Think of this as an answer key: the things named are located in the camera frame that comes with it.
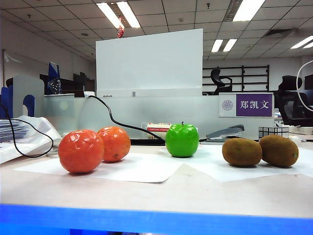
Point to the dark background cabinets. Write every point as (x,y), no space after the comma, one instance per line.
(80,83)

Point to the clear bottle red label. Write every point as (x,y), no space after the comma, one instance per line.
(159,127)

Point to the white paper sheet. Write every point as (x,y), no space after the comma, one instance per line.
(244,171)
(137,169)

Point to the grey stapler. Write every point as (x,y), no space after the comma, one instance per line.
(227,131)

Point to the stack of papers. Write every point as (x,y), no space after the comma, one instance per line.
(12,129)

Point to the black mesh office chair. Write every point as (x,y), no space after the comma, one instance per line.
(291,107)

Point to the silver mirror cube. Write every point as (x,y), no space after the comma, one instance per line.
(269,131)

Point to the small white object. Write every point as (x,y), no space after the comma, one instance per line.
(297,138)

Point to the red figurine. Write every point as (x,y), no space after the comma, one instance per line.
(120,31)

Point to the white partition board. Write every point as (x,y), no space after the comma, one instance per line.
(149,63)

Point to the fluorescent ceiling light panel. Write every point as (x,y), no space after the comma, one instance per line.
(230,45)
(248,9)
(303,42)
(127,13)

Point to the black shelf rack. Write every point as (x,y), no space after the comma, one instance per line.
(243,78)

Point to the large red-orange tomato fruit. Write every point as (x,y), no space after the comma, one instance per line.
(80,151)

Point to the orange toy orange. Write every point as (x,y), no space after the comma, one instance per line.
(117,144)

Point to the blue file folder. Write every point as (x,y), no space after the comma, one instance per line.
(6,102)

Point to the blue crystal trophy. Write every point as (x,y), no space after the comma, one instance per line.
(53,78)

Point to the blue table edge strip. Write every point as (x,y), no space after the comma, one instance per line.
(156,220)

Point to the brown toy kiwi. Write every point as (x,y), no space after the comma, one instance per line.
(242,152)
(280,150)

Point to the grey file holder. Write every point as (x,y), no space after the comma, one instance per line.
(27,85)

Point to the green apple blue patch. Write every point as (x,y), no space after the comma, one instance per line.
(182,144)

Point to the white plastic bag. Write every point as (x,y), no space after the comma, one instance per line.
(41,129)

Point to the purple white name plate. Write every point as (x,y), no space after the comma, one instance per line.
(254,104)

